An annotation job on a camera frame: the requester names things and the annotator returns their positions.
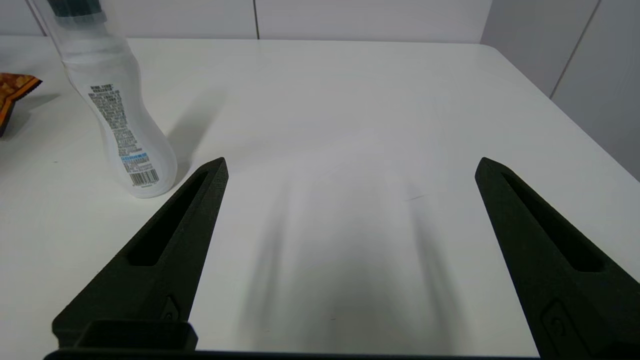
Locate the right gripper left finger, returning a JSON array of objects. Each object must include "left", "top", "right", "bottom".
[{"left": 51, "top": 157, "right": 230, "bottom": 349}]

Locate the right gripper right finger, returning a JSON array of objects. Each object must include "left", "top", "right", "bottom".
[{"left": 474, "top": 157, "right": 640, "bottom": 359}]

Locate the orange snack bag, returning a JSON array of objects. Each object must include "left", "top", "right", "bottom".
[{"left": 0, "top": 73, "right": 43, "bottom": 138}]

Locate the white plastic bottle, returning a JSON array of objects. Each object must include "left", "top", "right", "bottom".
[{"left": 31, "top": 0, "right": 178, "bottom": 199}]

